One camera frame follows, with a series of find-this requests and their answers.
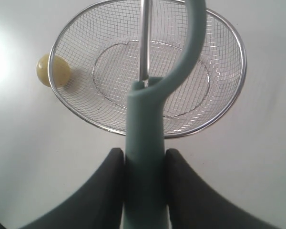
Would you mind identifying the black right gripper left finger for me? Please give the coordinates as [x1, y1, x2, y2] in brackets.
[25, 148, 124, 229]

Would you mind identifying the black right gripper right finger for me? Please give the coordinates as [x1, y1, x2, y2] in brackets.
[165, 148, 274, 229]

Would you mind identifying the oval metal wire mesh basket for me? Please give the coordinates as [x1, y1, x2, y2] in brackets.
[48, 0, 247, 139]

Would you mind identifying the teal handled vegetable peeler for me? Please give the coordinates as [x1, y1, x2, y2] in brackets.
[123, 0, 206, 229]

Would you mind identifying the yellow lemon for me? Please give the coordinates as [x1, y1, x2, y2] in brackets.
[36, 54, 71, 87]

